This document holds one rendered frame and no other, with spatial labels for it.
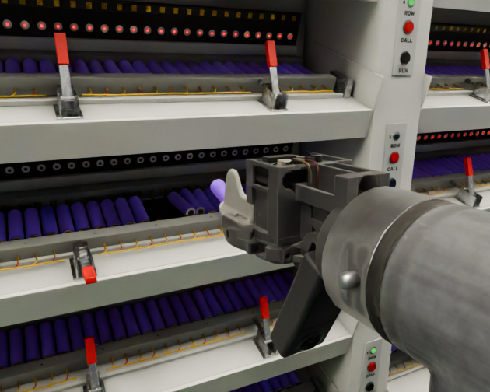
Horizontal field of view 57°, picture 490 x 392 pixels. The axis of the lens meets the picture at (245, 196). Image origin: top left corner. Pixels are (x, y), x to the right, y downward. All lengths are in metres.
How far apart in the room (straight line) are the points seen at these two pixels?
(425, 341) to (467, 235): 0.05
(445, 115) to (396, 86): 0.13
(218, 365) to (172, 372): 0.07
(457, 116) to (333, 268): 0.61
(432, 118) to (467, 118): 0.09
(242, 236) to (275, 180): 0.07
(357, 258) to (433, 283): 0.05
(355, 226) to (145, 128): 0.34
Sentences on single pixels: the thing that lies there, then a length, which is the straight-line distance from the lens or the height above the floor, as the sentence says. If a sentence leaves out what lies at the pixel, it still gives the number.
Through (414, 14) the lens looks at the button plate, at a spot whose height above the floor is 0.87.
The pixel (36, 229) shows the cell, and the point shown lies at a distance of 0.65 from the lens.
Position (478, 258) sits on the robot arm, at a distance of 0.23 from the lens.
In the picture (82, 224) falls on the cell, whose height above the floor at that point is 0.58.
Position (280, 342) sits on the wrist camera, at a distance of 0.40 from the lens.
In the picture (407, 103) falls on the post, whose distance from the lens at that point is 0.76.
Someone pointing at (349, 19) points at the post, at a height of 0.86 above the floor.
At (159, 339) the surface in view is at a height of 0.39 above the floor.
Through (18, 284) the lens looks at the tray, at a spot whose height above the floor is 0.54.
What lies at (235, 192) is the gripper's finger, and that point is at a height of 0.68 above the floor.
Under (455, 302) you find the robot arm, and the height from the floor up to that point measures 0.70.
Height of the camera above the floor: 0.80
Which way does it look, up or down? 16 degrees down
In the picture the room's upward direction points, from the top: 1 degrees clockwise
